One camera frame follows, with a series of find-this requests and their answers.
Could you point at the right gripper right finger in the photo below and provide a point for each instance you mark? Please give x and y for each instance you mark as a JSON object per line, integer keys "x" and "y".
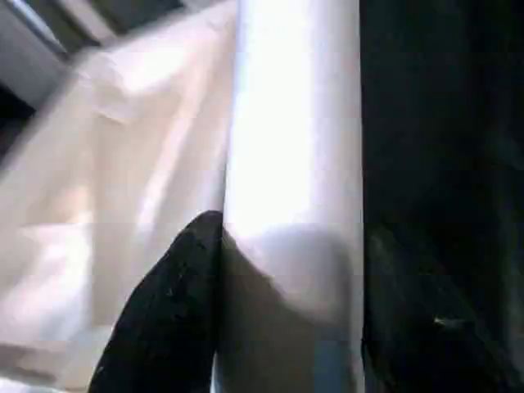
{"x": 417, "y": 344}

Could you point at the white plastic table leg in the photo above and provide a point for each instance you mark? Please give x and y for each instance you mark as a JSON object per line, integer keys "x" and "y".
{"x": 295, "y": 147}

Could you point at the white plastic table top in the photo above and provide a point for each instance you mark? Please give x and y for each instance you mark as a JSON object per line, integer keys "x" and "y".
{"x": 106, "y": 188}

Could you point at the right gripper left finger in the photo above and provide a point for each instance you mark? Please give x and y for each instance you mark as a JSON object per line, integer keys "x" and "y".
{"x": 168, "y": 327}

